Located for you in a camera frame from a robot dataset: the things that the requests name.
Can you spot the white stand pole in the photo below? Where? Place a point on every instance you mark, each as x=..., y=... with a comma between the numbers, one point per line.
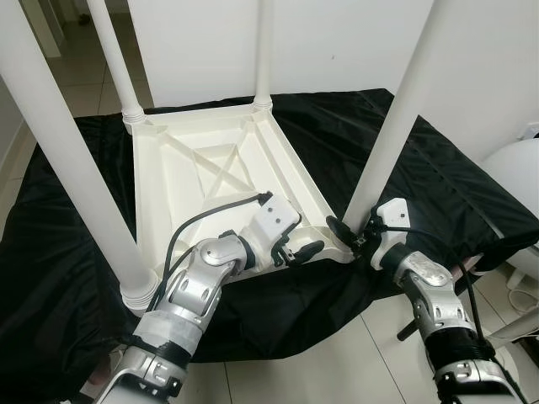
x=518, y=330

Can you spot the black table cloth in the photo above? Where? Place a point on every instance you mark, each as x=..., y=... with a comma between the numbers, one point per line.
x=50, y=252

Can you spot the small white plastic object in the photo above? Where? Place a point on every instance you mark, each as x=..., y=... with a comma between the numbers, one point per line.
x=522, y=278

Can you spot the dark grey metal table leg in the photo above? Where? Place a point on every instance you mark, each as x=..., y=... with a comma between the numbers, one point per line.
x=406, y=331

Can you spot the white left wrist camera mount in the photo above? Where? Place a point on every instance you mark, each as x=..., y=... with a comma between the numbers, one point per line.
x=274, y=215

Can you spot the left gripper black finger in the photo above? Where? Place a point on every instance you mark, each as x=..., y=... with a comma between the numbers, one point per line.
x=310, y=250

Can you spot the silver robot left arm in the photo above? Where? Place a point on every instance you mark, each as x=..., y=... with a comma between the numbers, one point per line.
x=198, y=278

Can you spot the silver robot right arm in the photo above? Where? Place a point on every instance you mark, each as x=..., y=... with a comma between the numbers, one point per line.
x=434, y=286

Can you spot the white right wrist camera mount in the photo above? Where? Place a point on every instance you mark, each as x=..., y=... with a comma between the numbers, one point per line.
x=392, y=210

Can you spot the white plastic table top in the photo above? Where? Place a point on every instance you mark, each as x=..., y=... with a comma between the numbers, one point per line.
x=194, y=168

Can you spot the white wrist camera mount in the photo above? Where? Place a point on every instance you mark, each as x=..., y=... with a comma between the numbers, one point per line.
x=392, y=210
x=274, y=215

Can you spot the white plastic table leg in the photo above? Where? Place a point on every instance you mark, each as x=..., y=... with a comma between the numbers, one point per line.
x=264, y=50
x=114, y=59
x=80, y=177
x=396, y=118

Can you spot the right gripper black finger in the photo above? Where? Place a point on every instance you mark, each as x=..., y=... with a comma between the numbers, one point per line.
x=338, y=229

